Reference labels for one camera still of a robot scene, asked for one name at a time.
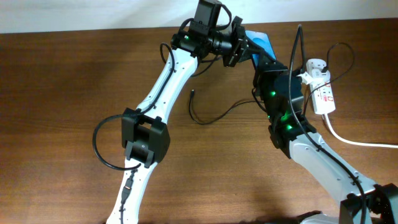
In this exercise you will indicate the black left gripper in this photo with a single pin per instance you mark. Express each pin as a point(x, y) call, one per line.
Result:
point(239, 46)

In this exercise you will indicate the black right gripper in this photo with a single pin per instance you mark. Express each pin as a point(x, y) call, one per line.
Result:
point(265, 71)

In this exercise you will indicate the blue smartphone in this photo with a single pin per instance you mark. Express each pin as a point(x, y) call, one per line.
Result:
point(258, 49)

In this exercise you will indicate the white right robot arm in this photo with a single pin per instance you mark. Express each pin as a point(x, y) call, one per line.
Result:
point(360, 199)

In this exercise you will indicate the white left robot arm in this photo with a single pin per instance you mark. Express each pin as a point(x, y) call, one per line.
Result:
point(144, 131)

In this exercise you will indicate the white charger plug adapter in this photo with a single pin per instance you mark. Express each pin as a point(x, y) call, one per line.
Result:
point(318, 76)

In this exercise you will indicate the white power strip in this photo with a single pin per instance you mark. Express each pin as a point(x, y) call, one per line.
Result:
point(322, 98)

